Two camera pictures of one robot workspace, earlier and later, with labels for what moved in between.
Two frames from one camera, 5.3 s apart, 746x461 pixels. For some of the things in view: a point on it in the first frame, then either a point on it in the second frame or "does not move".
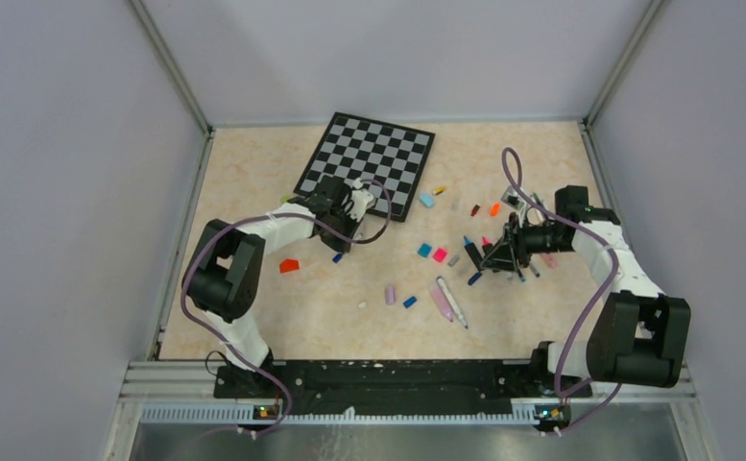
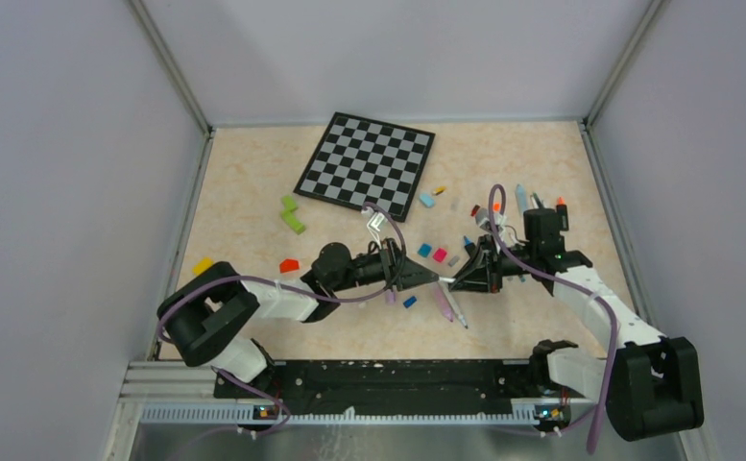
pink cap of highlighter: x=440 y=254 does not move
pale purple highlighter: x=441 y=301 does not move
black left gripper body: x=344 y=226 to x=384 y=265
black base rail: x=398 y=381 does not move
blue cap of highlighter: x=424 y=250 does not move
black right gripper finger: x=513 y=232 to x=487 y=250
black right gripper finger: x=502 y=257 to x=476 y=278
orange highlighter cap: x=288 y=265 does not move
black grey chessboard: x=387 y=158 does not move
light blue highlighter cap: x=426 y=200 does not move
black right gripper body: x=543 y=239 to x=506 y=265
